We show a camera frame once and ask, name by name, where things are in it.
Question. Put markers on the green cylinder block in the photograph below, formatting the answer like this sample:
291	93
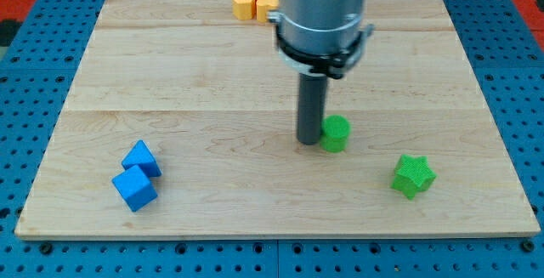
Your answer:
335	133

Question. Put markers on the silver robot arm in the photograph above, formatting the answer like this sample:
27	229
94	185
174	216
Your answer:
320	39

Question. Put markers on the green star block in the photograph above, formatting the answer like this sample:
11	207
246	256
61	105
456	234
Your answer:
412	175

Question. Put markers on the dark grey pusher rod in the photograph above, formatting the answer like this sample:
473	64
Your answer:
311	102

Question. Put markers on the wooden board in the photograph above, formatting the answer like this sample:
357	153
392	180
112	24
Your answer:
215	105

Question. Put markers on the yellow heart block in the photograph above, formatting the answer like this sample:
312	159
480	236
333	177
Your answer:
263	7

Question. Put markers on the yellow hexagon block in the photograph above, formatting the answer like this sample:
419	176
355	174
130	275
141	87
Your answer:
244	9

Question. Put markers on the blue triangle block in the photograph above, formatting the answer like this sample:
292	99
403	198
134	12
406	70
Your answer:
140	155

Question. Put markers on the blue cube block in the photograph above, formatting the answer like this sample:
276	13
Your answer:
135	188

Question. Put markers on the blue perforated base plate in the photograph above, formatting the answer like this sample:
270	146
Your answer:
41	62

